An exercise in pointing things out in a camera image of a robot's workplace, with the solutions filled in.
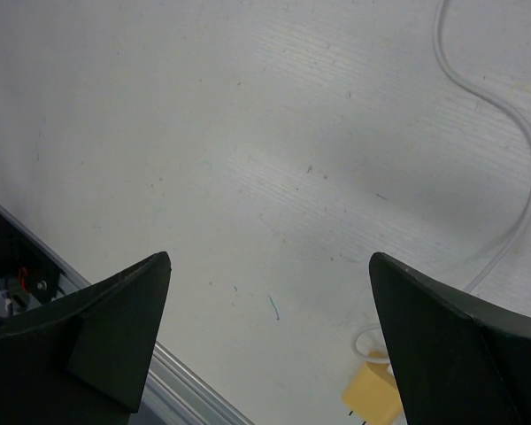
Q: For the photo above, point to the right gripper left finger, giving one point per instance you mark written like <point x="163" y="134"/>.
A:
<point x="88" y="352"/>

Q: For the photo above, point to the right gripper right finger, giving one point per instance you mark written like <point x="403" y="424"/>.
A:
<point x="457" y="359"/>

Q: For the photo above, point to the yellow usb charger plug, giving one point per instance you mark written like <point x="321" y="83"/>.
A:
<point x="372" y="395"/>

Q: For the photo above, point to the aluminium front rail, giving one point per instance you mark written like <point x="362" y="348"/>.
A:
<point x="172" y="393"/>

